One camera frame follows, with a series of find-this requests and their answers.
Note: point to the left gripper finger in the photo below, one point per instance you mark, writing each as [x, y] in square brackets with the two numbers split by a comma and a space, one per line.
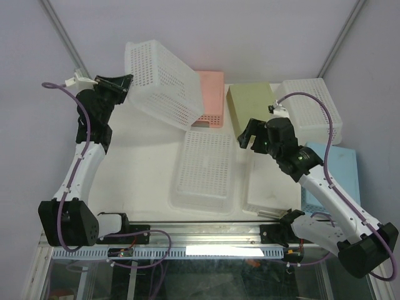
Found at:
[121, 82]
[116, 91]

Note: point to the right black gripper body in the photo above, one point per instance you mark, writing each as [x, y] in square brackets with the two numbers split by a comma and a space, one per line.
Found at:
[262, 133]

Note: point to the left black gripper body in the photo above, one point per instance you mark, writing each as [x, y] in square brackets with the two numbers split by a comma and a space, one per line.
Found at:
[109, 99]

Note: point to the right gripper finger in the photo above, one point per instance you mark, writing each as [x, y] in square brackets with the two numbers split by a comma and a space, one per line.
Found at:
[255, 143]
[244, 138]

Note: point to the yellow-green perforated basket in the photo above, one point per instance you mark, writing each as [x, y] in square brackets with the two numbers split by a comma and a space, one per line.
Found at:
[246, 101]

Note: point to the translucent white basket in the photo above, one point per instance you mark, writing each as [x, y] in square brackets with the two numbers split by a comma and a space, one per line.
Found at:
[163, 86]
[309, 119]
[204, 174]

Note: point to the cream white perforated basket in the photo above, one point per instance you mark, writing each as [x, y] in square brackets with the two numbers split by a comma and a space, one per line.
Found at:
[268, 192]

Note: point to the pink perforated basket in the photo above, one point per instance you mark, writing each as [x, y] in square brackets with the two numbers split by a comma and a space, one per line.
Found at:
[212, 87]

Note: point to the blue perforated basket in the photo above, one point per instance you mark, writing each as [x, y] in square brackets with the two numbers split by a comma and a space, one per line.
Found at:
[342, 165]

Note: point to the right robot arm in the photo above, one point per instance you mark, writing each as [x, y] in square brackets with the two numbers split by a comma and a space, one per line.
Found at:
[358, 240]

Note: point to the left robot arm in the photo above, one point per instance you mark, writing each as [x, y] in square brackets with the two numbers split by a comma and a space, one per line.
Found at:
[66, 218]

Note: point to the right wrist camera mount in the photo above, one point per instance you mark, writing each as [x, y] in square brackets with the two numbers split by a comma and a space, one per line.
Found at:
[278, 111]

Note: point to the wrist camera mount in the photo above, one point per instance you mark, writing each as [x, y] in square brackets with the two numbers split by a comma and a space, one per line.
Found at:
[278, 111]
[79, 81]

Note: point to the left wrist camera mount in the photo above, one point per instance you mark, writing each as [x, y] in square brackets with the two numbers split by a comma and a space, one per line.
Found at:
[79, 81]

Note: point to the aluminium mounting rail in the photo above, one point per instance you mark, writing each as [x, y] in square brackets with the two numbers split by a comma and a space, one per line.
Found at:
[246, 233]

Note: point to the white cable duct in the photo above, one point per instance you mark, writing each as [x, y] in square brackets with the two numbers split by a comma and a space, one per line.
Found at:
[188, 252]

